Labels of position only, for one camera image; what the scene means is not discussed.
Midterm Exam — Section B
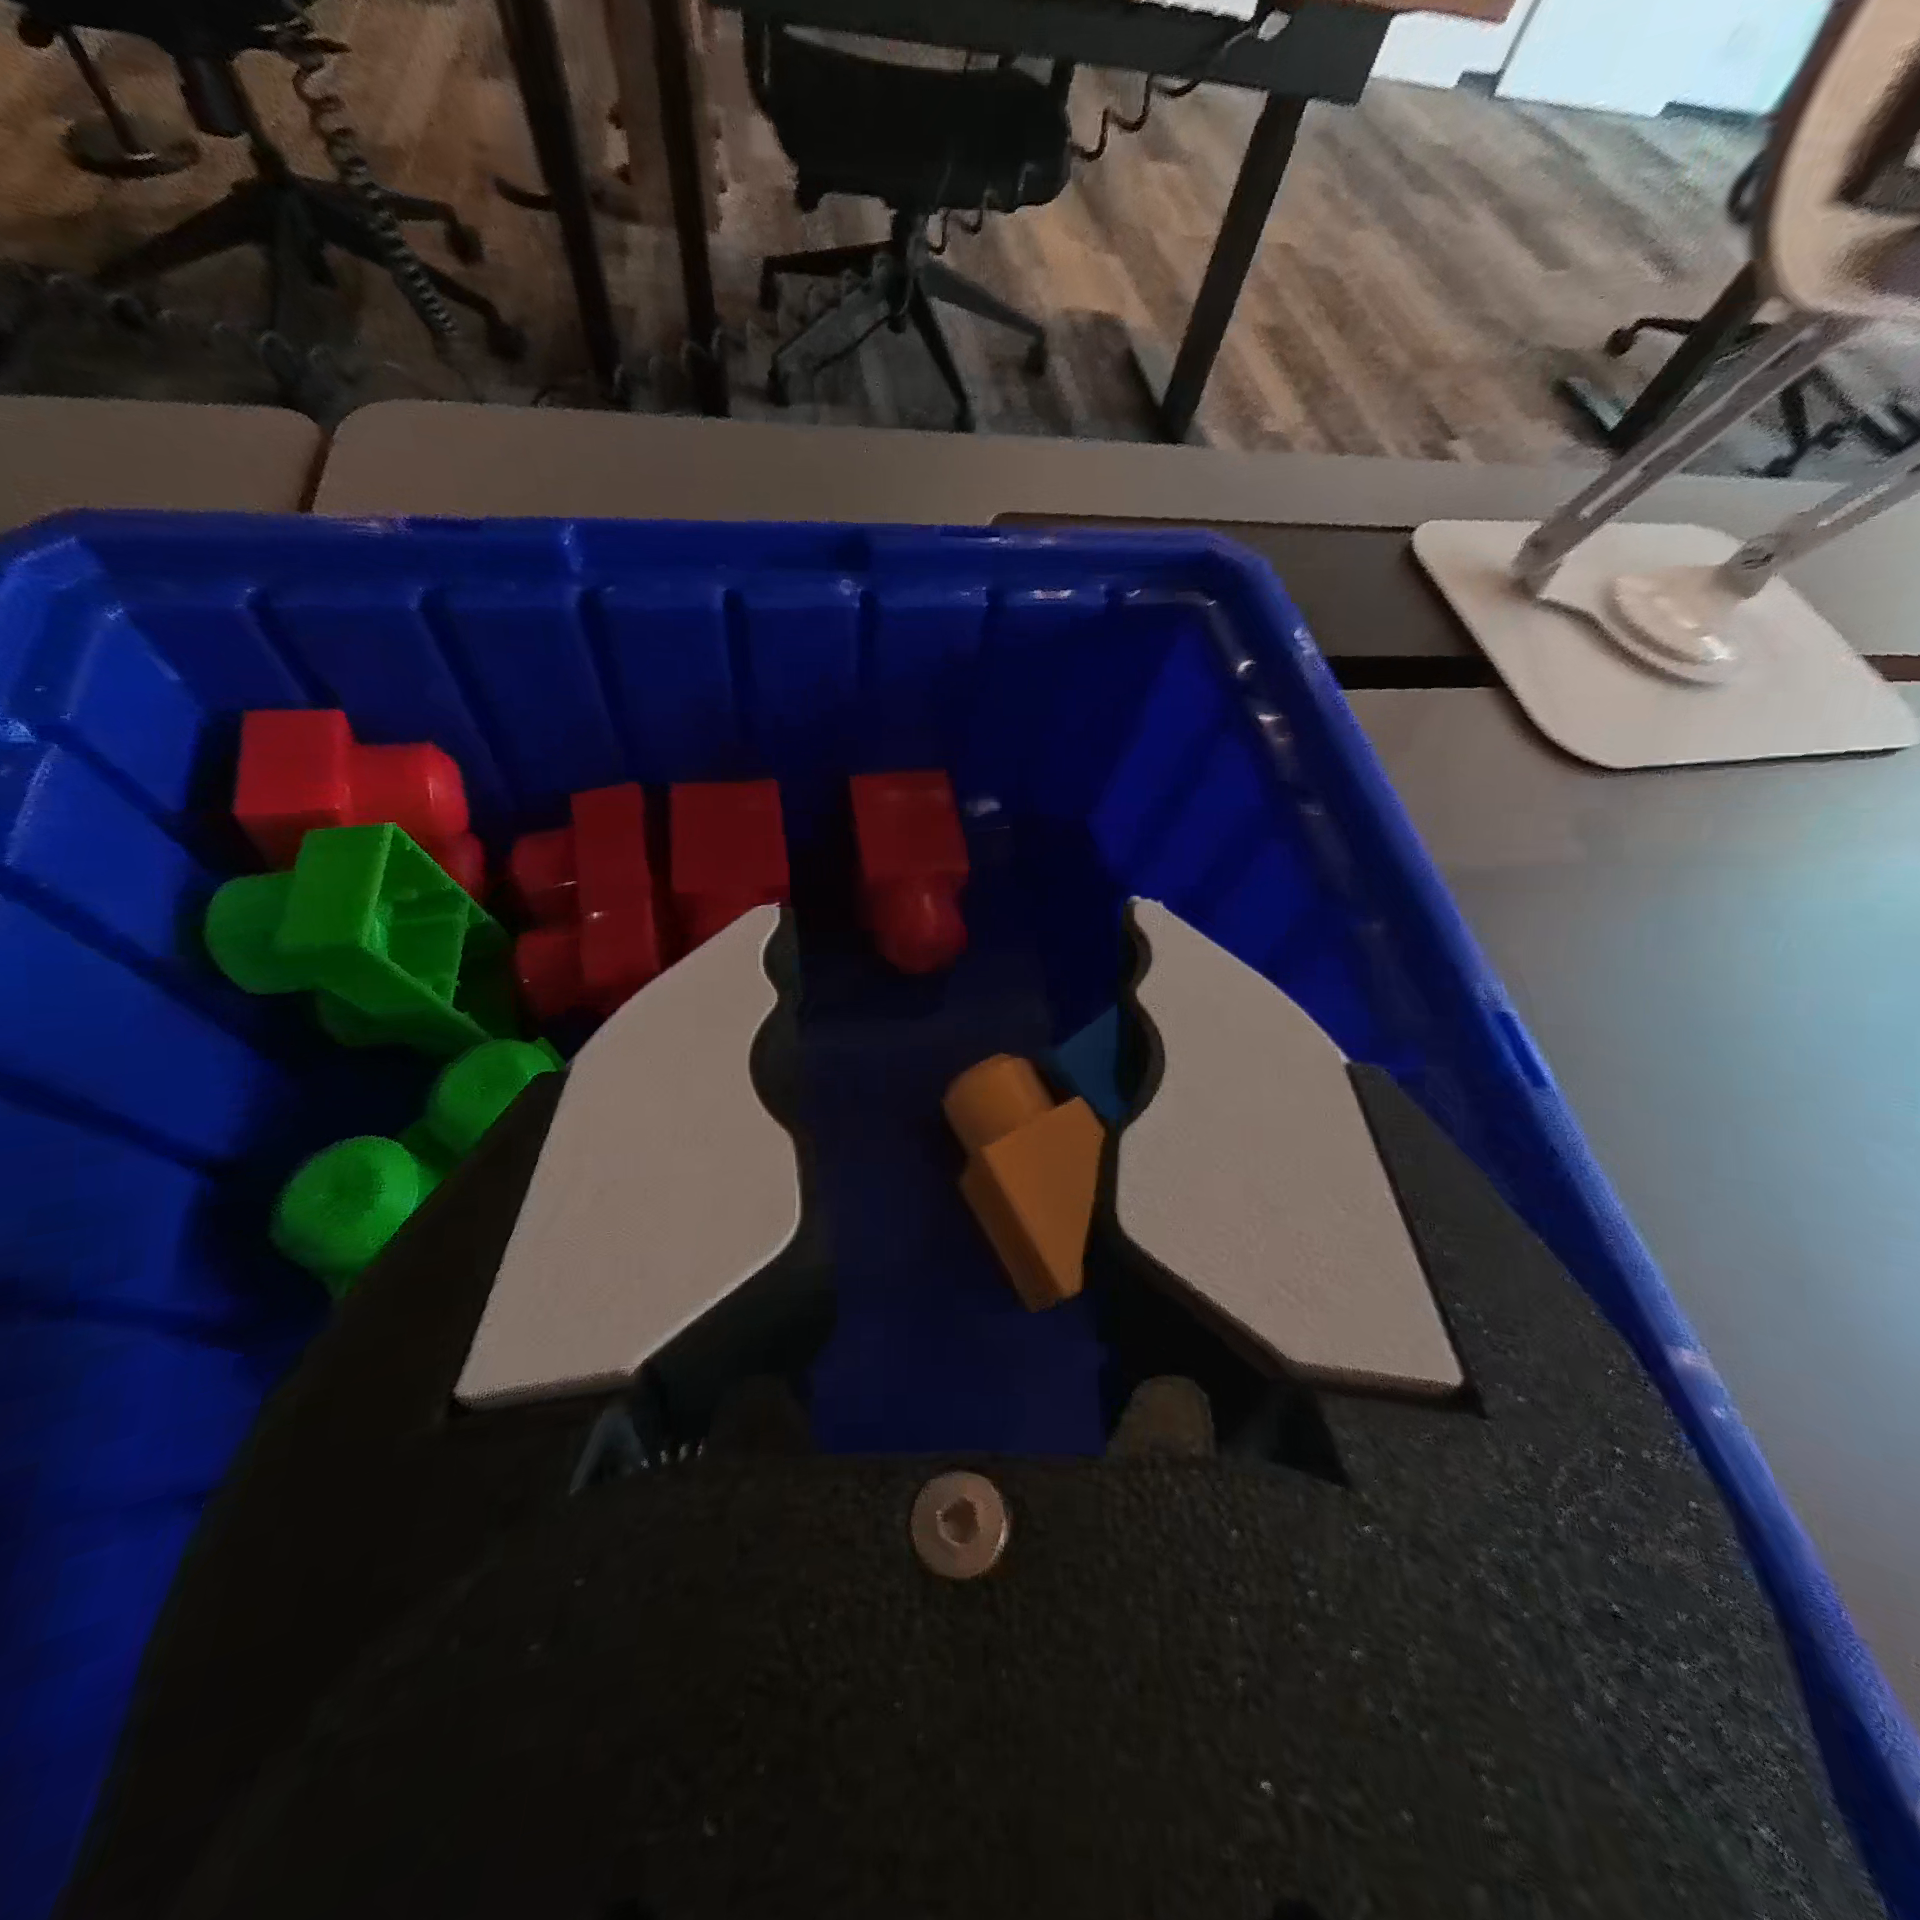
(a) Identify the blue plastic bin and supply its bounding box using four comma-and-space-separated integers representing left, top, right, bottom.
0, 511, 1920, 1920

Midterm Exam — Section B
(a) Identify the black office chair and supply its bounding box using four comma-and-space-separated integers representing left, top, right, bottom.
31, 0, 488, 370
734, 18, 1082, 429

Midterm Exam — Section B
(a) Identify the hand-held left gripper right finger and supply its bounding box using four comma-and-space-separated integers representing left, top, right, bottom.
1117, 898, 1474, 1406

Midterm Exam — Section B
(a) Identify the pile of assorted toy blocks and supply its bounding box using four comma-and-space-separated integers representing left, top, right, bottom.
207, 707, 1156, 1322

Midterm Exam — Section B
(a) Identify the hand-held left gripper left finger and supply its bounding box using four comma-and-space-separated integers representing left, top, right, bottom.
453, 909, 815, 1412

